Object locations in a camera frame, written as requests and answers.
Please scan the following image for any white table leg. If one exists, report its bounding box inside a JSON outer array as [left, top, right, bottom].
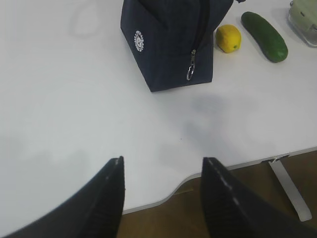
[[268, 159, 313, 222]]

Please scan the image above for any yellow lemon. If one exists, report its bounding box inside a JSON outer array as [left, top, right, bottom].
[[215, 24, 242, 53]]

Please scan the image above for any glass container with green lid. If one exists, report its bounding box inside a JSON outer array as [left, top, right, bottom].
[[288, 0, 317, 48]]

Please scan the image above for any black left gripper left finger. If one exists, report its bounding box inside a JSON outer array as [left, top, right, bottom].
[[8, 156, 125, 238]]

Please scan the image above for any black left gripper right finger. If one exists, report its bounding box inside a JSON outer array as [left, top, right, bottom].
[[200, 157, 317, 238]]

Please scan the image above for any green cucumber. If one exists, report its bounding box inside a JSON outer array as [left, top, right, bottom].
[[241, 11, 288, 63]]

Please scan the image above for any navy blue fabric bag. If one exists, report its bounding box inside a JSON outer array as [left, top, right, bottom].
[[120, 0, 233, 92]]

